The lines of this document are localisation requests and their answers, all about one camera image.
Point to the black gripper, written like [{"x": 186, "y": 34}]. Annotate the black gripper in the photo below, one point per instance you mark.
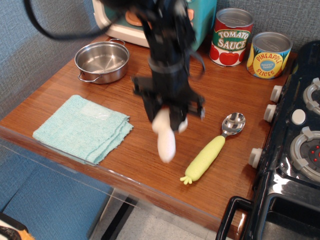
[{"x": 169, "y": 86}]

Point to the plush white brown mushroom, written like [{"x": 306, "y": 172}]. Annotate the plush white brown mushroom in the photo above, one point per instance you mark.
[{"x": 166, "y": 141}]

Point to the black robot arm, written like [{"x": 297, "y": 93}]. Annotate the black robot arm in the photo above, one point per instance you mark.
[{"x": 170, "y": 36}]

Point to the metal pot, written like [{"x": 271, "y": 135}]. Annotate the metal pot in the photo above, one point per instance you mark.
[{"x": 102, "y": 62}]

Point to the light blue folded cloth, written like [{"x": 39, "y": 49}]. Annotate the light blue folded cloth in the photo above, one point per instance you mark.
[{"x": 83, "y": 130}]

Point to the teal toy microwave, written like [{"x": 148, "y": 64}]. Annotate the teal toy microwave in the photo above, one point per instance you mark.
[{"x": 200, "y": 12}]

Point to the tomato sauce can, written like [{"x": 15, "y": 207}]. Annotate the tomato sauce can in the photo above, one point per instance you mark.
[{"x": 232, "y": 30}]

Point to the pineapple slices can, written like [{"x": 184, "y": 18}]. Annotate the pineapple slices can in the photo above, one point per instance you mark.
[{"x": 268, "y": 54}]

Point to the black toy stove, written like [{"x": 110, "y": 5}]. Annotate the black toy stove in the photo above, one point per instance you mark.
[{"x": 286, "y": 199}]

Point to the orange fuzzy object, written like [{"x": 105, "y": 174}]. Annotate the orange fuzzy object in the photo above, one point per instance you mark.
[{"x": 14, "y": 232}]

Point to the spoon with green handle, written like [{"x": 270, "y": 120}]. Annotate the spoon with green handle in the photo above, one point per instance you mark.
[{"x": 233, "y": 124}]

